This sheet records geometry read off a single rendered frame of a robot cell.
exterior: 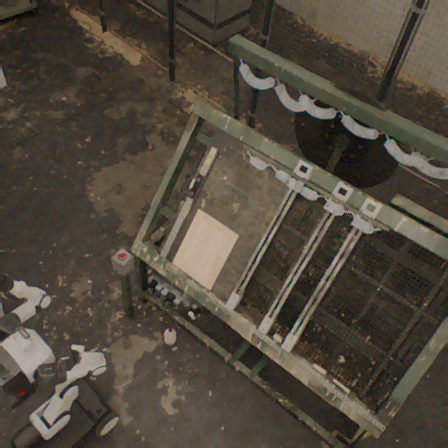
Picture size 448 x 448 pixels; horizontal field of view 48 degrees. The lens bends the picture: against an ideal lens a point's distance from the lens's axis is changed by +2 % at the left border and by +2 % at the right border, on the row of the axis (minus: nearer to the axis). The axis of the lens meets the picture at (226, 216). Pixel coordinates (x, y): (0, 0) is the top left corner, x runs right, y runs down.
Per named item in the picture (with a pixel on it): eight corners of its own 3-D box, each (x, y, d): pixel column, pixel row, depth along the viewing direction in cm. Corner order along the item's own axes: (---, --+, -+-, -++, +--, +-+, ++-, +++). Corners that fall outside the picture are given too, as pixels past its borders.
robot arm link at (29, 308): (50, 309, 322) (24, 328, 303) (34, 302, 326) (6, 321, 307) (50, 294, 317) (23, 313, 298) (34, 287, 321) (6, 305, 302)
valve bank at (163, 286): (142, 295, 400) (141, 279, 382) (154, 283, 408) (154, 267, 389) (189, 332, 384) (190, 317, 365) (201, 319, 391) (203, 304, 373)
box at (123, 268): (113, 270, 392) (110, 257, 378) (124, 260, 398) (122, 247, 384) (124, 278, 388) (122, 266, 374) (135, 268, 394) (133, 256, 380)
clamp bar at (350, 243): (282, 342, 351) (270, 353, 330) (370, 197, 316) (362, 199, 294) (294, 350, 348) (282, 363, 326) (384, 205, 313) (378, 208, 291)
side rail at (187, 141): (143, 236, 403) (135, 238, 393) (200, 112, 370) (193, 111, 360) (149, 240, 401) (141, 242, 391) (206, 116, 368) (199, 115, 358)
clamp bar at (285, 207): (227, 301, 367) (212, 309, 346) (304, 160, 332) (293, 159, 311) (238, 309, 364) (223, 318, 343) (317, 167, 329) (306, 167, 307)
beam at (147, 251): (137, 248, 407) (129, 250, 397) (143, 236, 403) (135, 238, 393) (380, 431, 333) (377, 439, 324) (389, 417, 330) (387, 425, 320)
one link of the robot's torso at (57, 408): (53, 435, 363) (64, 395, 336) (37, 414, 371) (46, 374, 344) (72, 421, 374) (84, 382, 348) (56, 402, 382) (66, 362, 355)
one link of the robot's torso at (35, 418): (47, 442, 362) (43, 437, 352) (31, 421, 369) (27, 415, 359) (72, 420, 372) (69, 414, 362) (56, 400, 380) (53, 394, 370)
